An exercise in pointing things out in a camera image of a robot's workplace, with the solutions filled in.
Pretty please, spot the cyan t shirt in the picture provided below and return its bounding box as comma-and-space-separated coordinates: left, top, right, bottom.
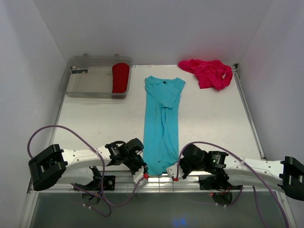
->
143, 76, 185, 175

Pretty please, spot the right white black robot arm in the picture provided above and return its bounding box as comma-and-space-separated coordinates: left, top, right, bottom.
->
174, 142, 304, 201

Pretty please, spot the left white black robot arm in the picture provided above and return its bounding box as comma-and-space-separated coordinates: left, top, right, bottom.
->
28, 138, 148, 191

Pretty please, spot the rolled red t shirt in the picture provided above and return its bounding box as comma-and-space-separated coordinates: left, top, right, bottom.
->
112, 63, 130, 93

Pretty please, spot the clear plastic bin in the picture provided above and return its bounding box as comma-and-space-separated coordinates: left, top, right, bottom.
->
59, 55, 133, 99

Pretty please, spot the magenta t shirt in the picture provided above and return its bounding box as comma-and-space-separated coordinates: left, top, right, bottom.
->
178, 59, 233, 91

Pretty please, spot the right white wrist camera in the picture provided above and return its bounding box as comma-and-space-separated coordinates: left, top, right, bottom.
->
166, 163, 181, 181

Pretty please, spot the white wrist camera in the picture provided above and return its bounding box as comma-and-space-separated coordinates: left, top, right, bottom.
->
166, 163, 181, 181
133, 167, 149, 188

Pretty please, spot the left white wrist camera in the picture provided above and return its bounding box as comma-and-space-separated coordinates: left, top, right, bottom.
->
133, 167, 149, 188

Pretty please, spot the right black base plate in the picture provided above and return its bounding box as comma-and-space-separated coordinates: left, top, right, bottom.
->
199, 175, 241, 192

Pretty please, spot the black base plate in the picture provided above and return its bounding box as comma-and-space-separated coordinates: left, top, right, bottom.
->
73, 175, 116, 191
199, 175, 241, 192

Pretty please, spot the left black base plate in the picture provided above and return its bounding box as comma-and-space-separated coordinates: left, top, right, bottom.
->
73, 175, 116, 191

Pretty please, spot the aluminium frame rail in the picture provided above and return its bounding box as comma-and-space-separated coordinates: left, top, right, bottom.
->
28, 170, 283, 193

